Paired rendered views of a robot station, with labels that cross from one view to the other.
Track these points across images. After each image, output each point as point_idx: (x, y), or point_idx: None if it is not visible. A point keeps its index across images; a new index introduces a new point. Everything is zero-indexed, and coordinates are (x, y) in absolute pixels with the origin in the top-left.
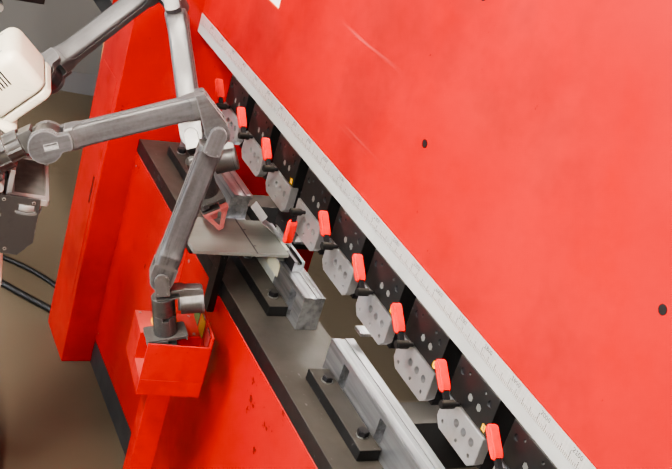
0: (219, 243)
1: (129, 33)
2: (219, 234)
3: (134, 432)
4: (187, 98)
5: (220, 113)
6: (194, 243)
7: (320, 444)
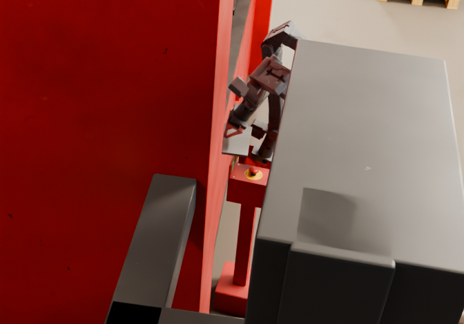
0: (229, 130)
1: (212, 269)
2: (223, 137)
3: (253, 226)
4: (298, 28)
5: (272, 33)
6: (248, 131)
7: (233, 70)
